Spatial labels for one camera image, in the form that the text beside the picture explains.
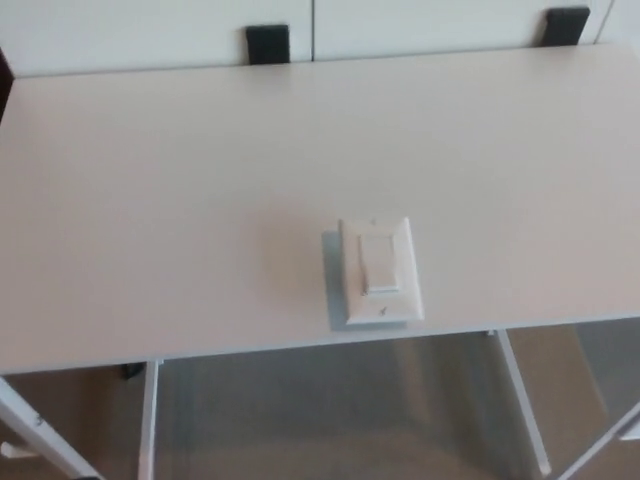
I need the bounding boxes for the white light switch cover plate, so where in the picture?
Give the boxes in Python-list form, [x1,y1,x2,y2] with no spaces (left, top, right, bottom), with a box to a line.
[337,215,426,328]

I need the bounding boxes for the white cabinet door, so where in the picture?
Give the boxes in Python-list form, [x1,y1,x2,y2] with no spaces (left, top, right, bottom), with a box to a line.
[596,0,640,48]
[312,0,610,63]
[0,0,315,80]

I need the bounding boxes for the pale blue switch base plate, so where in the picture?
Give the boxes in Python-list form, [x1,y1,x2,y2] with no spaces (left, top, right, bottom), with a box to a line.
[321,228,412,333]

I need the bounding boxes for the white rocker switch button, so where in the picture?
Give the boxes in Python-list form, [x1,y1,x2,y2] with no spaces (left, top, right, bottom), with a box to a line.
[356,231,404,297]

